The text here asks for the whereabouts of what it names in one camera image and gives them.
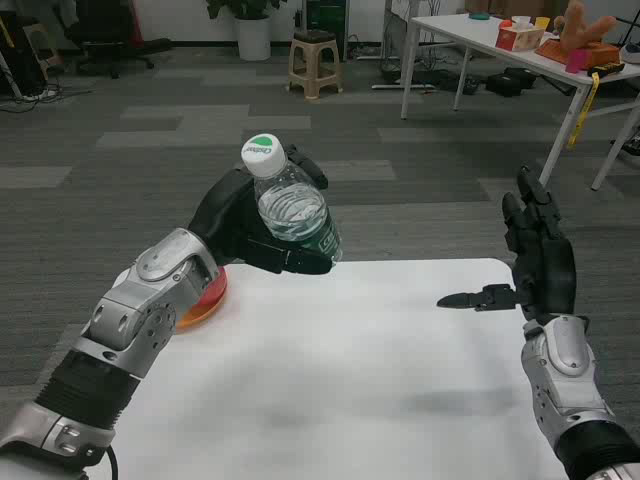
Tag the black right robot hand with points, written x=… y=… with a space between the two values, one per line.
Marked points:
x=545 y=255

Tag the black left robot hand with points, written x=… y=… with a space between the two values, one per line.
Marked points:
x=225 y=215

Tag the clear plastic water bottle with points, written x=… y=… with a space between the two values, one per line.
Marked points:
x=295 y=205

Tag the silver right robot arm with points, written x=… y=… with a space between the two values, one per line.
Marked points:
x=570 y=390

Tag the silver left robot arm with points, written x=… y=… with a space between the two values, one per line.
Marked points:
x=125 y=340

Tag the orange plate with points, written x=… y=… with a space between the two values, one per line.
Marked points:
x=205 y=302

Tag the yellow measuring tape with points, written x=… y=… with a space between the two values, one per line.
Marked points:
x=582 y=107

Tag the black bag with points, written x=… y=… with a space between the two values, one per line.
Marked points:
x=510 y=82

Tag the beige plastic stool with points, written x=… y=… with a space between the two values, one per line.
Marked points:
x=315 y=62

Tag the white plant pot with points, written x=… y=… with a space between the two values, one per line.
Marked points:
x=254 y=37

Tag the white desk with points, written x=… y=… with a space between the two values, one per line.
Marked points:
x=525 y=65

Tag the pink cup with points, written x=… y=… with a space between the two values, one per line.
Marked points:
x=577 y=60

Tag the orange box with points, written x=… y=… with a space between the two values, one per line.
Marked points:
x=590 y=52

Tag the green potted plant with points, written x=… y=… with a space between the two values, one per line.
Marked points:
x=245 y=7

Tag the black office chair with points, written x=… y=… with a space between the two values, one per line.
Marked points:
x=105 y=35

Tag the white power strip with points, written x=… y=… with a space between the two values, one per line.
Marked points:
x=42 y=94

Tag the red tissue box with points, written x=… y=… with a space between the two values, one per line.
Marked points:
x=519 y=37

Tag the black computer tower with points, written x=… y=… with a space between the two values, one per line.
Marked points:
x=326 y=17

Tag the orange plush toy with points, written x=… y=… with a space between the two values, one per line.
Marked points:
x=582 y=25

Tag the yellow cup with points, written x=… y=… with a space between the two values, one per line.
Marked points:
x=541 y=22

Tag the teal lid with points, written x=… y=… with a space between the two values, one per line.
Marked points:
x=479 y=16

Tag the wooden stool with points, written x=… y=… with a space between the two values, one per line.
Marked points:
x=37 y=42

